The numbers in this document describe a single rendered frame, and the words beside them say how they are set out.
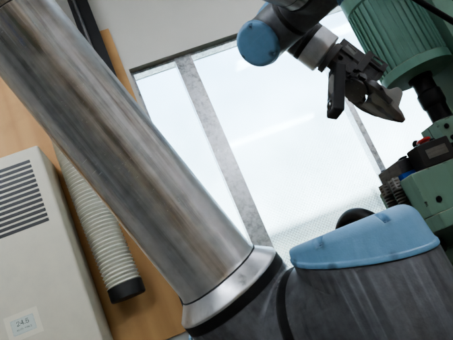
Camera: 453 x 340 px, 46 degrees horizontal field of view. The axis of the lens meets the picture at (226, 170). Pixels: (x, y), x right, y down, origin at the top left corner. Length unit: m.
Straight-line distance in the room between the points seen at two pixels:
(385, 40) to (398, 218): 0.87
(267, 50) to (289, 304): 0.57
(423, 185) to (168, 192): 0.62
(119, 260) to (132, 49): 1.11
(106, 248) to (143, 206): 1.72
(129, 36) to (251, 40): 1.88
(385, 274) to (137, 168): 0.29
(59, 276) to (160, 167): 1.65
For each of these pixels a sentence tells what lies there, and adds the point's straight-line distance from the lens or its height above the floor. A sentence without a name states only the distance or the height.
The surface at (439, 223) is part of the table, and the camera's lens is 1.10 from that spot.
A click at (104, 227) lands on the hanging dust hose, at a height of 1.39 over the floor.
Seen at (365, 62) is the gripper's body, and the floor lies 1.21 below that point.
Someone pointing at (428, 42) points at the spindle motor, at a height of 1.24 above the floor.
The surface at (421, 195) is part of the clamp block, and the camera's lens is 1.11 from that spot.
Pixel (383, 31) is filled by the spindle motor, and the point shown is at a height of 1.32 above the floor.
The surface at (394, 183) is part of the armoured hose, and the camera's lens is 1.15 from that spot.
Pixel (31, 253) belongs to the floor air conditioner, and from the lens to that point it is 2.30.
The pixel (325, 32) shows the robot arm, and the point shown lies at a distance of 1.18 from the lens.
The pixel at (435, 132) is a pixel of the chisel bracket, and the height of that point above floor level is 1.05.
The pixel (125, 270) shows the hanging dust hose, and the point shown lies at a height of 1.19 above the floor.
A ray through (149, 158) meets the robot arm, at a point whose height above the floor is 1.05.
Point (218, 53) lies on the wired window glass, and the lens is 2.92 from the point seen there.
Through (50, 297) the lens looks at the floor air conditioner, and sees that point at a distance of 2.26.
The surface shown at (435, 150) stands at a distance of 1.16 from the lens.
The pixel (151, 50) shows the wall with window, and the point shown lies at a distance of 2.85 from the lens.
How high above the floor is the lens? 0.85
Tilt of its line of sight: 14 degrees up
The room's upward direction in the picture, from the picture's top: 23 degrees counter-clockwise
